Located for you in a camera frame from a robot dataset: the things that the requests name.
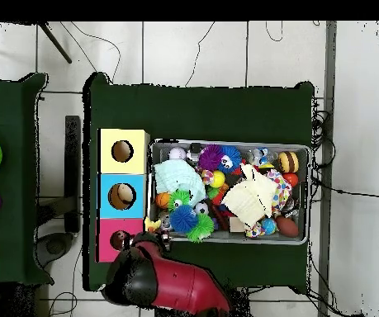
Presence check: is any black cable with connector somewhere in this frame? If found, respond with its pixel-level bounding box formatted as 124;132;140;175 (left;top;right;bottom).
310;177;379;200

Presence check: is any blue spiky ball with eyes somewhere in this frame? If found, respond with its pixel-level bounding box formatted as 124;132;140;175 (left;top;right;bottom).
217;145;243;174

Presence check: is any dark green table cloth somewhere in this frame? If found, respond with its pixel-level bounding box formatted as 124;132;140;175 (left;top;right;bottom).
82;71;315;295
0;72;54;286

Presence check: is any black cable bundle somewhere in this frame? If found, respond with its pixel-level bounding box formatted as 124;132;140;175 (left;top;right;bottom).
310;97;337;202

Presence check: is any yellow plush duck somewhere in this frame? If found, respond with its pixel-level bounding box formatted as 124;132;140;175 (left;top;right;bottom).
144;216;163;234

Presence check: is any silver mesh bin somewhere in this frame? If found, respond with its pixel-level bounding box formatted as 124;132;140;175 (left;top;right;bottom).
146;138;311;246

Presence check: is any cream yellow cloth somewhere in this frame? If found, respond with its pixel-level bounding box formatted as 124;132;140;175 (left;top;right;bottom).
220;163;277;229

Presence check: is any black tripod leg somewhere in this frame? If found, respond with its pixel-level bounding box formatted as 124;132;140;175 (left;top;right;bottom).
38;21;73;64

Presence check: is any yellow brown striped bee toy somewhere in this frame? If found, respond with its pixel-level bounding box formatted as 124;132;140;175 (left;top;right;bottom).
277;150;300;173

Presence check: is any grey floor rail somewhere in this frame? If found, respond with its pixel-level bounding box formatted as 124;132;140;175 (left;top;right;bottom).
317;21;338;317

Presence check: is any purple spiky ball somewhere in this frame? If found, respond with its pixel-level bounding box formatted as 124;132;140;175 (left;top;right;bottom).
197;144;225;172

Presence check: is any white baseball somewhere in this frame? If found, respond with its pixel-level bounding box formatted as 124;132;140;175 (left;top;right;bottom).
168;146;188;161

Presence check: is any grey stand base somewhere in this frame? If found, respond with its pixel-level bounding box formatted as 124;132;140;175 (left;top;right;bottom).
36;231;78;268

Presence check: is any plain green spiky ball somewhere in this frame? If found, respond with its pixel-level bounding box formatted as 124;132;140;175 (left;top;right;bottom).
186;213;216;244

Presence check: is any small orange basketball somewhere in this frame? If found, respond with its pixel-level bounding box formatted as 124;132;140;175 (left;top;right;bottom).
154;192;172;210

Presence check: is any green spiky ball with eyes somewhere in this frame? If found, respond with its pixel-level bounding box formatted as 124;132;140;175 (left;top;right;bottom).
167;189;192;212

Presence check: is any wooden box with three holes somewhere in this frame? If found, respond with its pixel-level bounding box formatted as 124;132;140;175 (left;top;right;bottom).
96;127;151;263

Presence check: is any black upright panel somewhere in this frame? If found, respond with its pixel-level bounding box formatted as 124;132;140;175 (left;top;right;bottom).
64;115;82;234

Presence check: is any mint green cloth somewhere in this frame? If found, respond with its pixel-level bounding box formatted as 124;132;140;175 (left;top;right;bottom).
153;158;207;207

